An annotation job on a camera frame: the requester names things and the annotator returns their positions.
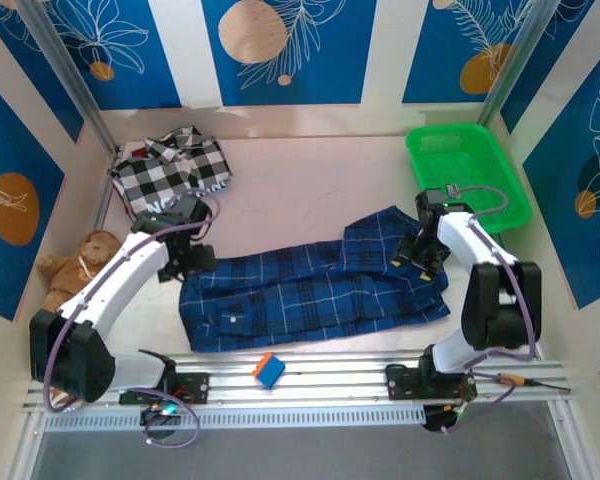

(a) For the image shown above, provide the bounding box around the black controller board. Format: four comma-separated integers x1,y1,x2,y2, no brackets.
139,402,181,429
422,402,474,434

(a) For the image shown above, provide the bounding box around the black white checkered shirt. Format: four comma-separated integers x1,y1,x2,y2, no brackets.
110,124,233,224

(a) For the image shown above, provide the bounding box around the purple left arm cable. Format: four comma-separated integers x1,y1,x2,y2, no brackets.
43,190,221,449

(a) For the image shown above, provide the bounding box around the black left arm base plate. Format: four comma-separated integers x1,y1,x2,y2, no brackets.
118,372,211,405

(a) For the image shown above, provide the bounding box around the orange handled screwdriver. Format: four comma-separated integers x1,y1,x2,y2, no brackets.
497,372,571,389

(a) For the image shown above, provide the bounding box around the aluminium frame post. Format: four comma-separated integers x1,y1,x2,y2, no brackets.
474,0,559,129
14,0,119,159

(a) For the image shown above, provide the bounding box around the brown teddy bear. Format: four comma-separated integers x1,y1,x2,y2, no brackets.
35,230,124,314

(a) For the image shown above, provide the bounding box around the blue plaid long sleeve shirt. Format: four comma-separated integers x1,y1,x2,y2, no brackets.
178,204,451,354

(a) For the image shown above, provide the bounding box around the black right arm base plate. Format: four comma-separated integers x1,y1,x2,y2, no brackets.
385,364,479,401

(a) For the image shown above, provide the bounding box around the blue orange block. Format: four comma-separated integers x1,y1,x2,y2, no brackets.
251,352,286,389

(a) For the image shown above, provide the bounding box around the green plastic basket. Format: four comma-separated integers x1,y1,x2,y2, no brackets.
404,122,533,234

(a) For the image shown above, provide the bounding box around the aluminium rail base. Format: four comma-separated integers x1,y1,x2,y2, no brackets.
24,352,574,409

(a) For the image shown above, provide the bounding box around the white slotted cable duct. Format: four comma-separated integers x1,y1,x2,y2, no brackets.
44,404,426,432

